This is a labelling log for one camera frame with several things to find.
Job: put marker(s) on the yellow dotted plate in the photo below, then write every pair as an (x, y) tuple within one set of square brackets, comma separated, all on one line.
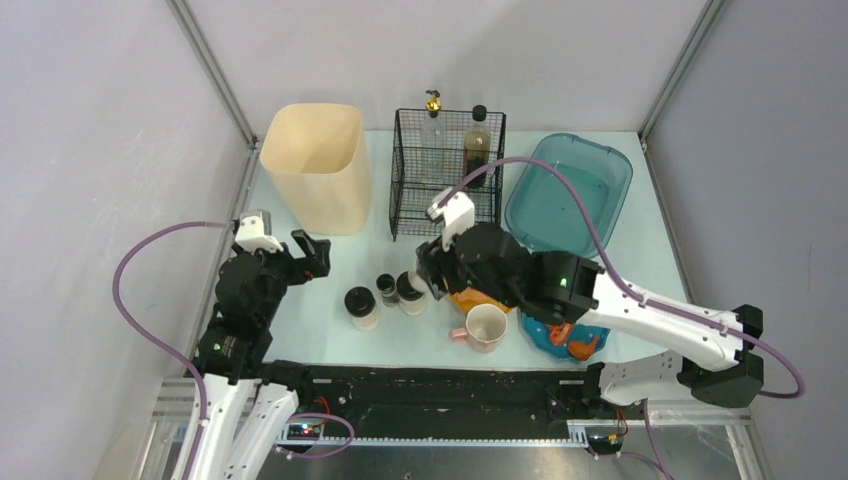
[(469, 298)]

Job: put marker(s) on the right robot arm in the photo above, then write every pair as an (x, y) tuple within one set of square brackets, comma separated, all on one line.
[(707, 354)]

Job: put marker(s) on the black wire basket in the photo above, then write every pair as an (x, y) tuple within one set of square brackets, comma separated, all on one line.
[(418, 174)]

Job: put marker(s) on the brown sauce bottle black cap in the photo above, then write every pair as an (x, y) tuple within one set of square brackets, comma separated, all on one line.
[(476, 141)]

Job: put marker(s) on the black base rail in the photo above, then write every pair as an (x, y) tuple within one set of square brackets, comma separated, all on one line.
[(444, 404)]

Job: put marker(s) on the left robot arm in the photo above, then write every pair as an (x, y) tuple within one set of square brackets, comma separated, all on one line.
[(238, 410)]

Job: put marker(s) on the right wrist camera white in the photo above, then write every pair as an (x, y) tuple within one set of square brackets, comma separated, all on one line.
[(456, 211)]

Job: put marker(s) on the teal plastic basin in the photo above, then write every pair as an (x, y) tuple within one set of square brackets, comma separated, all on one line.
[(542, 214)]

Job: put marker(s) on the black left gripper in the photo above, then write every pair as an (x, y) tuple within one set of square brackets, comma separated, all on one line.
[(289, 262)]

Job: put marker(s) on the small pepper shaker jar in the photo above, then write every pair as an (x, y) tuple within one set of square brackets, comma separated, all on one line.
[(386, 286)]

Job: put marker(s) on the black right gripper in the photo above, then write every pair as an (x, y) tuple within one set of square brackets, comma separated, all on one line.
[(432, 266)]

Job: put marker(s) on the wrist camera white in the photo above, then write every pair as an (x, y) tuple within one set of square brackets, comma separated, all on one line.
[(456, 211), (253, 232)]

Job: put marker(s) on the pink white mug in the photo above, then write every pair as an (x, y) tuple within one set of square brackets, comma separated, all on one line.
[(484, 328)]

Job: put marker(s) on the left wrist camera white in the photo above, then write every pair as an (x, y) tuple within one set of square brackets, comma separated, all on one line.
[(253, 232)]

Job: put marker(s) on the clear bottle gold pump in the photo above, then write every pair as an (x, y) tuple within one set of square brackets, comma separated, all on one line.
[(432, 127)]

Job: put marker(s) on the spice jar black lid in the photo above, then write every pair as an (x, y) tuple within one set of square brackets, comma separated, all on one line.
[(412, 302), (361, 305)]

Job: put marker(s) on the food scraps on blue plate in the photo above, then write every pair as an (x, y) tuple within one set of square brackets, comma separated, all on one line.
[(574, 341)]

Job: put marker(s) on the beige plastic bin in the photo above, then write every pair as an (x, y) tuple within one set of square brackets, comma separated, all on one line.
[(316, 156)]

